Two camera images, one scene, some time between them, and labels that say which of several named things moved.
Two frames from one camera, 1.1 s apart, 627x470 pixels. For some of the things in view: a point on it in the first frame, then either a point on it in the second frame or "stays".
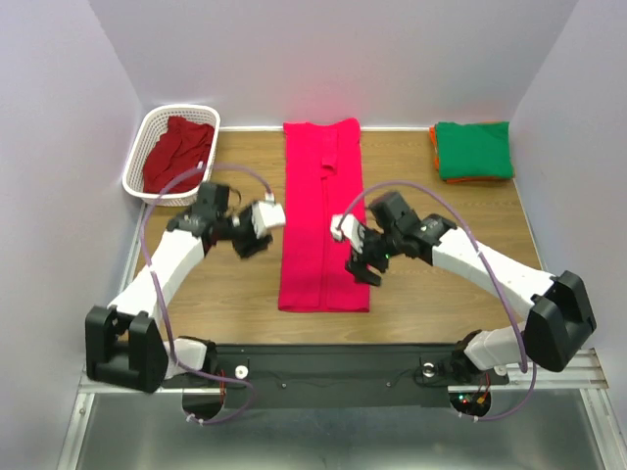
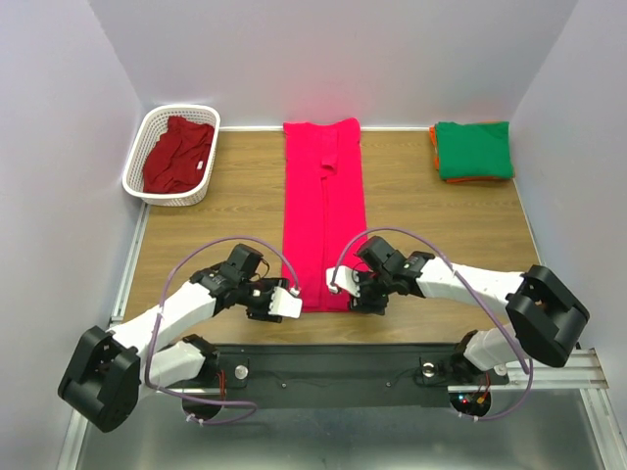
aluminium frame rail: [91, 386] stays
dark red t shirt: [179, 150] stays
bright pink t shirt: [322, 177] stays
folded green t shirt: [474, 150] stays
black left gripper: [249, 249] → [262, 313]
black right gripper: [359, 265] → [364, 305]
